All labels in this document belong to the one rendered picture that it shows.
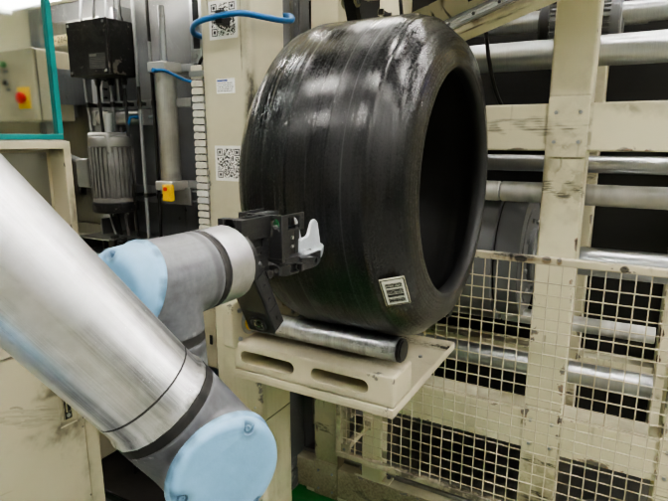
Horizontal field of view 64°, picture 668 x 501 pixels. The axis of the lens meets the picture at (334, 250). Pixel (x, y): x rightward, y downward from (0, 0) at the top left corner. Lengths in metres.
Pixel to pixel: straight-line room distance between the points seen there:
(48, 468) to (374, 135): 1.02
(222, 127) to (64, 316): 0.85
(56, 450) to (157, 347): 1.00
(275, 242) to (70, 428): 0.84
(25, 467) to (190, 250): 0.89
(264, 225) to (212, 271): 0.13
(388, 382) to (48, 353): 0.67
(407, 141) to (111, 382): 0.55
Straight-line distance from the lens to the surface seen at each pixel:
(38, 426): 1.34
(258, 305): 0.69
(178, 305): 0.54
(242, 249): 0.61
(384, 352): 0.97
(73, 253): 0.39
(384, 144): 0.78
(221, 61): 1.19
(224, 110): 1.18
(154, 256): 0.53
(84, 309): 0.38
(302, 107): 0.84
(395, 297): 0.85
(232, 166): 1.17
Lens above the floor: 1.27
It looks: 12 degrees down
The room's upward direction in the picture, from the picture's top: straight up
